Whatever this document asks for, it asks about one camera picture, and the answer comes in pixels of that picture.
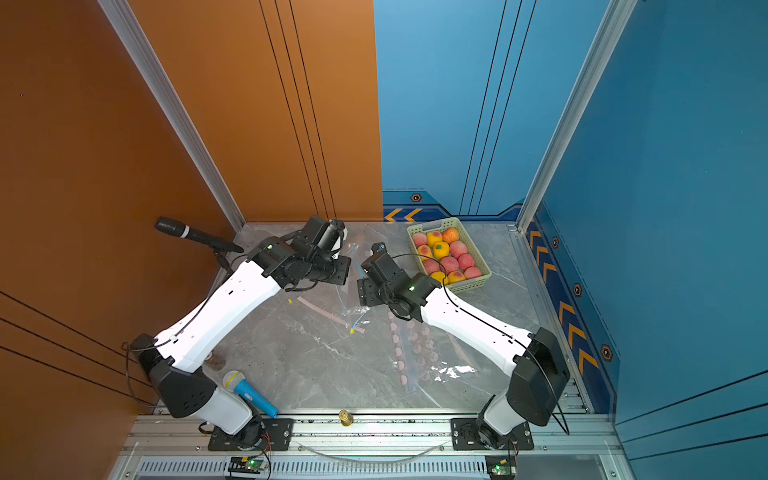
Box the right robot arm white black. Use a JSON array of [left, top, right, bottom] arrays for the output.
[[357, 242, 571, 450]]

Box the green circuit board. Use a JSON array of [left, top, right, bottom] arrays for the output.
[[484, 456, 517, 480], [227, 456, 270, 479]]

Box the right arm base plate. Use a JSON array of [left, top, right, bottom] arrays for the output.
[[450, 418, 534, 451]]

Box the pink peach basket centre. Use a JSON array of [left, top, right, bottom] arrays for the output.
[[440, 256, 460, 275]]

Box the pink-dotted zip bag near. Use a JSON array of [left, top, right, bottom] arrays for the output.
[[388, 312, 478, 392]]

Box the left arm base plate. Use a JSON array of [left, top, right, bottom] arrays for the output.
[[208, 418, 294, 453]]

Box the black microphone on stand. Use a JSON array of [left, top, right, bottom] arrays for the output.
[[154, 217, 244, 277]]

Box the clear blue-zipper zip bag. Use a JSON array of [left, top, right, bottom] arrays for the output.
[[297, 241, 370, 335]]

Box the right green circuit board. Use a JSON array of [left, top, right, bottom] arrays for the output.
[[484, 456, 517, 480]]

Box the pink red peach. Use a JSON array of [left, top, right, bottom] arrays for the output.
[[423, 258, 441, 275]]

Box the brass knob on rail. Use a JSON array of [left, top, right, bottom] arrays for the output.
[[338, 409, 354, 427]]

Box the green plastic fruit basket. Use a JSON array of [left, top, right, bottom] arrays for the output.
[[407, 217, 492, 292]]

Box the left green circuit board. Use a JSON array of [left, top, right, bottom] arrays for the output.
[[227, 456, 270, 479]]

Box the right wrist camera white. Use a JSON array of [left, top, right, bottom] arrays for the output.
[[371, 242, 387, 255]]

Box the blue handheld microphone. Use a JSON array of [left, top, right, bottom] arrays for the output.
[[222, 370, 279, 418]]

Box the aluminium front rail frame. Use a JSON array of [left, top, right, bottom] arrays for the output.
[[109, 409, 634, 479]]

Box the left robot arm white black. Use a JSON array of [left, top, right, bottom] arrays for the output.
[[127, 216, 351, 450]]

